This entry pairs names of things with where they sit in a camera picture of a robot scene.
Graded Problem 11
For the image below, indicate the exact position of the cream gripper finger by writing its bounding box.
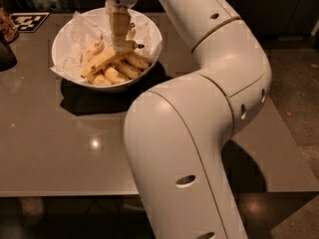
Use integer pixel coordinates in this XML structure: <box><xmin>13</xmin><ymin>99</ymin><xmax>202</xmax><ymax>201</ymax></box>
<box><xmin>106</xmin><ymin>3</ymin><xmax>134</xmax><ymax>53</ymax></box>

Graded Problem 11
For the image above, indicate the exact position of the long top banana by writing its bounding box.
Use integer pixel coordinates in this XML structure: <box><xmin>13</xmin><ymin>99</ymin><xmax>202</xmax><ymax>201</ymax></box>
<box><xmin>81</xmin><ymin>40</ymin><xmax>144</xmax><ymax>78</ymax></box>

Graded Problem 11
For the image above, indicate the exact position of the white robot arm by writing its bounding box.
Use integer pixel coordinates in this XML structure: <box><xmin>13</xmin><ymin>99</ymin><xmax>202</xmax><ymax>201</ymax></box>
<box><xmin>124</xmin><ymin>0</ymin><xmax>271</xmax><ymax>239</ymax></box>

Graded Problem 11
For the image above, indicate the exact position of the white bowl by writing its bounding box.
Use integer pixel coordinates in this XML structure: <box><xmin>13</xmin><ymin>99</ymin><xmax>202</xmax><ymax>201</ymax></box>
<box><xmin>51</xmin><ymin>6</ymin><xmax>163</xmax><ymax>94</ymax></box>

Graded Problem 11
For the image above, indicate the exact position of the banana back left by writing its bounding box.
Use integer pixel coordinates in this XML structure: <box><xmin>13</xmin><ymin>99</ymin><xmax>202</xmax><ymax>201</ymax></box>
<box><xmin>82</xmin><ymin>35</ymin><xmax>103</xmax><ymax>64</ymax></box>

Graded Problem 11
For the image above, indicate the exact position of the banana right front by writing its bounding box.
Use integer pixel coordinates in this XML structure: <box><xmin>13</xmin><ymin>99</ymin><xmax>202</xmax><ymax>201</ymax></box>
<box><xmin>125</xmin><ymin>53</ymin><xmax>152</xmax><ymax>71</ymax></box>

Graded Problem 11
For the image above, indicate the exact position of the banana middle front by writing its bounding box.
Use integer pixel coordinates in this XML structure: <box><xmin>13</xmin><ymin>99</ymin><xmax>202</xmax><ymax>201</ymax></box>
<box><xmin>115</xmin><ymin>61</ymin><xmax>142</xmax><ymax>79</ymax></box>

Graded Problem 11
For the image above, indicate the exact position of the banana centre front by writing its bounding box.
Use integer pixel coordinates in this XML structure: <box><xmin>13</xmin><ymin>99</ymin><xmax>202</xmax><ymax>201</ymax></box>
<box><xmin>103</xmin><ymin>67</ymin><xmax>129</xmax><ymax>85</ymax></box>

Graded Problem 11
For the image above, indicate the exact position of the banana left front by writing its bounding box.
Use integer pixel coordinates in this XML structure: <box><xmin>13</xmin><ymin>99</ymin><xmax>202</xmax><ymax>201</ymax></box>
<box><xmin>87</xmin><ymin>72</ymin><xmax>113</xmax><ymax>86</ymax></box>

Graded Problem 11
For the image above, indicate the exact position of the white paper liner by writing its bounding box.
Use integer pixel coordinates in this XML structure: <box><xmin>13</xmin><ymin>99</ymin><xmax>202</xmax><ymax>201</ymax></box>
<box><xmin>49</xmin><ymin>11</ymin><xmax>162</xmax><ymax>84</ymax></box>

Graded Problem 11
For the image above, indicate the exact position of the black white fiducial marker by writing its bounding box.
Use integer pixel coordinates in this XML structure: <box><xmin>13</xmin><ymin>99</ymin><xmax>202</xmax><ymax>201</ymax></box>
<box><xmin>10</xmin><ymin>12</ymin><xmax>50</xmax><ymax>33</ymax></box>

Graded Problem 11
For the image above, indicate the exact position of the brown patterned object top left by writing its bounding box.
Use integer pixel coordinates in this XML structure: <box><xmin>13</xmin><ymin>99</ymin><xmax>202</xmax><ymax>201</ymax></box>
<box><xmin>0</xmin><ymin>7</ymin><xmax>19</xmax><ymax>43</ymax></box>

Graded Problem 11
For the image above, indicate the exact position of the dark object left edge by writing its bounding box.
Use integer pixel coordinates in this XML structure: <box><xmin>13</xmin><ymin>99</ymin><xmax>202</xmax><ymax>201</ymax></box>
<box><xmin>0</xmin><ymin>32</ymin><xmax>17</xmax><ymax>71</ymax></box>

